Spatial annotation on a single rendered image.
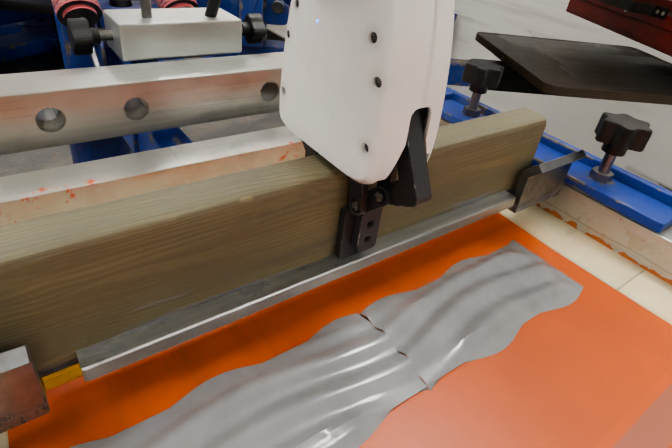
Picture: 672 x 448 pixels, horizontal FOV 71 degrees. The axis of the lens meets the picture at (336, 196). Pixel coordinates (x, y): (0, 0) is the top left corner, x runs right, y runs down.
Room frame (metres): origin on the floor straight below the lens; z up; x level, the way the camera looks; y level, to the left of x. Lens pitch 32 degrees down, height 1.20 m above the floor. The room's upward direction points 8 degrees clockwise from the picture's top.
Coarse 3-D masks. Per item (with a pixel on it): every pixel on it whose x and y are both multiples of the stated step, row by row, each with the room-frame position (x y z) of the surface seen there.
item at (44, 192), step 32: (288, 128) 0.44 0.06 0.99; (96, 160) 0.33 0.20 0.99; (128, 160) 0.34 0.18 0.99; (160, 160) 0.34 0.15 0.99; (192, 160) 0.35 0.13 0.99; (224, 160) 0.37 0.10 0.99; (256, 160) 0.39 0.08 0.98; (288, 160) 0.41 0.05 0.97; (0, 192) 0.27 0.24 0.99; (32, 192) 0.27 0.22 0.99; (64, 192) 0.28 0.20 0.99; (96, 192) 0.30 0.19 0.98; (128, 192) 0.31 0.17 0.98; (576, 192) 0.39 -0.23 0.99; (0, 224) 0.25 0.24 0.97; (576, 224) 0.38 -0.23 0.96; (608, 224) 0.36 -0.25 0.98; (640, 224) 0.35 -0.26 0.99; (640, 256) 0.34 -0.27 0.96
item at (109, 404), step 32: (320, 288) 0.25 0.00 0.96; (256, 320) 0.21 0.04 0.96; (288, 320) 0.22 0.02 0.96; (320, 320) 0.22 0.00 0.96; (160, 352) 0.18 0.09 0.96; (192, 352) 0.18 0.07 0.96; (224, 352) 0.19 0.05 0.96; (256, 352) 0.19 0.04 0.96; (64, 384) 0.15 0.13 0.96; (96, 384) 0.15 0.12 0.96; (128, 384) 0.16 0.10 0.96; (160, 384) 0.16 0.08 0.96; (192, 384) 0.16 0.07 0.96; (64, 416) 0.13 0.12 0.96; (96, 416) 0.14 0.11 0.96; (128, 416) 0.14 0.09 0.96; (416, 416) 0.16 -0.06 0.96; (448, 416) 0.16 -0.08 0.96
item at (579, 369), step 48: (432, 240) 0.33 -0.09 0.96; (480, 240) 0.34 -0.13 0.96; (528, 240) 0.35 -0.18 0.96; (336, 288) 0.25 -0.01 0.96; (384, 288) 0.26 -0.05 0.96; (528, 336) 0.23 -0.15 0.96; (576, 336) 0.24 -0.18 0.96; (624, 336) 0.25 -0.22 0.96; (480, 384) 0.19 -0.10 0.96; (528, 384) 0.19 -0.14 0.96; (576, 384) 0.20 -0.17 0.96; (624, 384) 0.20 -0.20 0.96; (480, 432) 0.16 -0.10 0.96; (528, 432) 0.16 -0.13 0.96; (576, 432) 0.16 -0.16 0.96
